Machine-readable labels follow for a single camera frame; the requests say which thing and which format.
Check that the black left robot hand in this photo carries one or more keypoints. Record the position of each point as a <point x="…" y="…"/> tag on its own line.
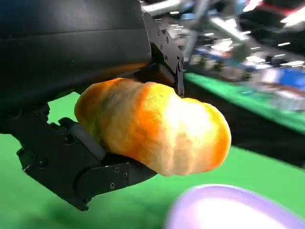
<point x="71" y="47"/>

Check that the lilac plate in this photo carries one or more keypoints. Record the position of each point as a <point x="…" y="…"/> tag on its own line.
<point x="226" y="210"/>

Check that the orange white toy bread roll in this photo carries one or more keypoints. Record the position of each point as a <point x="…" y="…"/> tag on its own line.
<point x="155" y="133"/>

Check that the grey aluminium frame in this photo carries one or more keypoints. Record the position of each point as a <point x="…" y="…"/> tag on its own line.
<point x="196" y="26"/>

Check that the black backdrop cloth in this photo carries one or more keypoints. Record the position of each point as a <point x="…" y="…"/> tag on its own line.
<point x="262" y="133"/>

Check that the green table cloth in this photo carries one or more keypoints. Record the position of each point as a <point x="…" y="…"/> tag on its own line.
<point x="35" y="210"/>

